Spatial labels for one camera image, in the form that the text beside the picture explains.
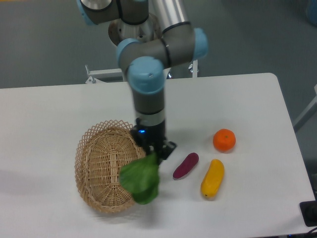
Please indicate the orange mandarin fruit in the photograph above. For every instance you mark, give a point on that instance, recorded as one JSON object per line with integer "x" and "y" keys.
{"x": 224, "y": 140}

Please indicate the yellow mango fruit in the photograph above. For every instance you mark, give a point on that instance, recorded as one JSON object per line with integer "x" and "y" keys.
{"x": 212, "y": 179}

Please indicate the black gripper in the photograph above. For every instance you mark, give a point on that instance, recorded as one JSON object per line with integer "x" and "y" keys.
{"x": 147, "y": 136}

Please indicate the purple sweet potato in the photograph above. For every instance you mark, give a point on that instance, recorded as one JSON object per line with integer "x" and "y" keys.
{"x": 186, "y": 166}

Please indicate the black device at table edge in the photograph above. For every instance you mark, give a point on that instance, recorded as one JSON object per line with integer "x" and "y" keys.
{"x": 309, "y": 213}

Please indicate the green bok choy vegetable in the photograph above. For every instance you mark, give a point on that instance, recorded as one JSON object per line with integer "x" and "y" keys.
{"x": 141, "y": 179}

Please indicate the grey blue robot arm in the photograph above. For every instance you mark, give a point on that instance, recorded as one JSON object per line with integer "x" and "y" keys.
{"x": 143, "y": 58}

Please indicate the woven wicker basket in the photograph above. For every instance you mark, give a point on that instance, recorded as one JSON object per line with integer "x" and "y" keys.
{"x": 102, "y": 151}

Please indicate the white table leg frame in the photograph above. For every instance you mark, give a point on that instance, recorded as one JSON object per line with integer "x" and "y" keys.
{"x": 306, "y": 113}

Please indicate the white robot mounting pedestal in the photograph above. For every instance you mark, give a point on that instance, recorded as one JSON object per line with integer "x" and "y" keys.
{"x": 119, "y": 31}

